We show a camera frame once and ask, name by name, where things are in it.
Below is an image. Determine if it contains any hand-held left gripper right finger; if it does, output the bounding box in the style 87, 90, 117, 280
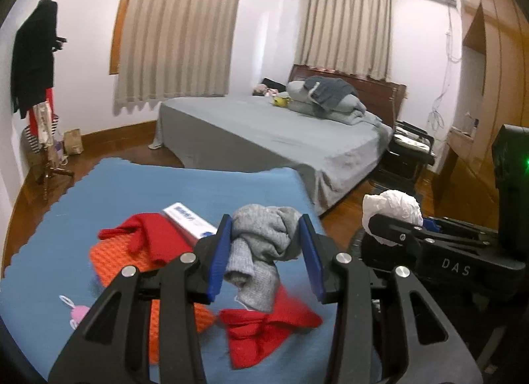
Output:
298, 214, 484, 384

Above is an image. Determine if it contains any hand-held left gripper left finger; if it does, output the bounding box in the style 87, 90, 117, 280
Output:
47, 214, 233, 384

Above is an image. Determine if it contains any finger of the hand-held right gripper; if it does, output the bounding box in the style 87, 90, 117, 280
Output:
367, 212, 499, 261
422, 215, 499, 243

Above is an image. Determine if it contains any grey sock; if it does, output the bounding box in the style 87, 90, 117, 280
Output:
223, 203, 303, 312

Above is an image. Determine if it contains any white and blue box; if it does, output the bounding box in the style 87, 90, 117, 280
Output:
161, 202, 219, 240

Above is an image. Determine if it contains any wooden desk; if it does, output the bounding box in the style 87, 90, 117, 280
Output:
436, 126, 476, 203

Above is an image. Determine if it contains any red sock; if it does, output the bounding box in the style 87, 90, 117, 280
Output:
218, 285, 324, 370
98, 212, 195, 267

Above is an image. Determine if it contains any black chair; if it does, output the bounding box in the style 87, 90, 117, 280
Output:
368, 120, 436, 195

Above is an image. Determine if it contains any blue table mat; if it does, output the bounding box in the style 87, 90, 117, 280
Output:
0, 158, 383, 384

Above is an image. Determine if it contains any orange textured mat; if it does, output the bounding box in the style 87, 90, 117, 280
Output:
89, 239, 218, 366

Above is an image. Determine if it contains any light grey folded quilt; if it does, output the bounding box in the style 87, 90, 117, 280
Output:
328, 95, 383, 125

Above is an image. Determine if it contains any bed with grey sheet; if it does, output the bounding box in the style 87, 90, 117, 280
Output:
149, 95, 393, 216

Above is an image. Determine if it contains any wooden wardrobe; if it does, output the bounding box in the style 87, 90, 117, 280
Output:
459, 0, 529, 236

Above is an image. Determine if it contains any small pink toy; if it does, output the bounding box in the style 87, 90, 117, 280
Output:
59, 294, 92, 329

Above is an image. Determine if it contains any dark grey folded blanket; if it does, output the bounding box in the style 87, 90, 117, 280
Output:
304, 76, 358, 118

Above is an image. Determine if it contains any light grey pillow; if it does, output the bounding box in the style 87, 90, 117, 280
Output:
286, 80, 317, 114

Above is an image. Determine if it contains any brown paper bag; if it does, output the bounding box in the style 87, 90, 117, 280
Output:
64, 129, 83, 155

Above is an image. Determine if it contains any wooden coat rack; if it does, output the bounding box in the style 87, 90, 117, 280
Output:
35, 0, 75, 199

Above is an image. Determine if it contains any narrow beige curtain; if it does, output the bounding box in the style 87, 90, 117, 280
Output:
294, 0, 393, 81

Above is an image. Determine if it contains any cream cloth bag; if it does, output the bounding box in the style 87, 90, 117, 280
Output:
33, 102, 54, 147

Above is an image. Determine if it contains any red garment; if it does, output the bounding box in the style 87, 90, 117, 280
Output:
28, 89, 56, 145

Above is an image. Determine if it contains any wide beige curtain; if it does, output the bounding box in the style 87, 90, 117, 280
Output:
113, 0, 246, 114

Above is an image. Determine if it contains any black coat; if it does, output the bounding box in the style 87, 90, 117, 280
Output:
10, 0, 67, 119

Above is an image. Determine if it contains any white hanging cable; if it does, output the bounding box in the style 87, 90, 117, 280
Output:
427, 4, 461, 131

